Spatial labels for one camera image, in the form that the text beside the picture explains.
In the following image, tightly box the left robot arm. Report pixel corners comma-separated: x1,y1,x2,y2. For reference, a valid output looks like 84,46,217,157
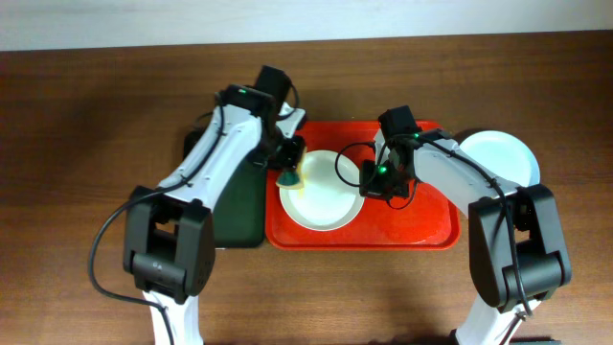
121,81,306,344

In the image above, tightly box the red tray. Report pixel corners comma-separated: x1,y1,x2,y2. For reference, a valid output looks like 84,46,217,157
265,121,461,251

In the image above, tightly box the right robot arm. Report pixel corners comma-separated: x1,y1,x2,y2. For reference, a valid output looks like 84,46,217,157
374,129,572,344

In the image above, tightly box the light blue plate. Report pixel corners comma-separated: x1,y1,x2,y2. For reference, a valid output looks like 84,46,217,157
460,130,541,187

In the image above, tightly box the green yellow sponge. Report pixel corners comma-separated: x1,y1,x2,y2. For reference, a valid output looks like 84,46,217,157
276,148,307,190

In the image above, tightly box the white plate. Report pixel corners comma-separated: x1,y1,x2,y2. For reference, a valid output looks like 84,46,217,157
279,149,365,232

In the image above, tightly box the dark green tray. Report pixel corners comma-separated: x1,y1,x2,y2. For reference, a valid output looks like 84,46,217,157
181,128,267,249

